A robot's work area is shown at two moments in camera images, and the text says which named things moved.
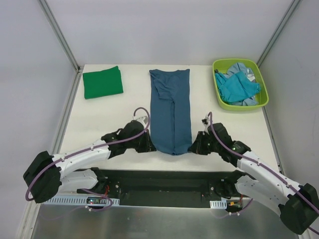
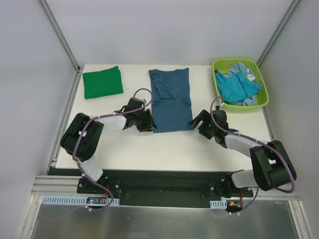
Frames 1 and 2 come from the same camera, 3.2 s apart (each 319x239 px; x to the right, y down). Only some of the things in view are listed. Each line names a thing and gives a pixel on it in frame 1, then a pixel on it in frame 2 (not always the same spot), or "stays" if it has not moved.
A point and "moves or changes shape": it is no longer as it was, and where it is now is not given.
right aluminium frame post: x=278 y=31 stays
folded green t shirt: x=105 y=82 stays
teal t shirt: x=235 y=88 stays
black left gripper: x=145 y=142 -> x=145 y=119
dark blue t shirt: x=171 y=111 moves or changes shape
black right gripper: x=199 y=143 -> x=202 y=122
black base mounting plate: x=191 y=188 stays
